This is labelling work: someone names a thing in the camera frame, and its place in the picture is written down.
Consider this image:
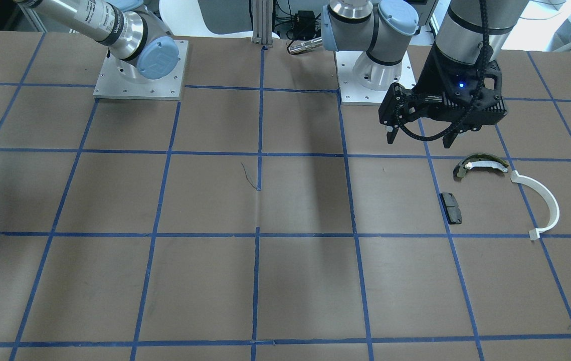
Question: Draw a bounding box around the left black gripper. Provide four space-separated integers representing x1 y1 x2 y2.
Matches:
378 45 507 149

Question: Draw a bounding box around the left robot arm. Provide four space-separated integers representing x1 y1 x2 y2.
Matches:
320 1 527 148

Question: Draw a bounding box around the olive brake shoe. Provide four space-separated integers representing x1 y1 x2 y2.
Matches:
453 153 509 179

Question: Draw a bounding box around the black brake pad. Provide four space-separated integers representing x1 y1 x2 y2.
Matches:
440 192 462 225

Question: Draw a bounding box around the white chair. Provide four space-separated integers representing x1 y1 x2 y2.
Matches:
159 1 279 41

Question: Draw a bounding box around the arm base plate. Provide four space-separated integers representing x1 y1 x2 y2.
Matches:
335 51 416 106
93 39 189 100

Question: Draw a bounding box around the white curved plastic bracket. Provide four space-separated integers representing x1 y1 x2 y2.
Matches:
510 170 560 241

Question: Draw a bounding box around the aluminium frame post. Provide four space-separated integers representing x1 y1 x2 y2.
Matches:
250 0 273 48

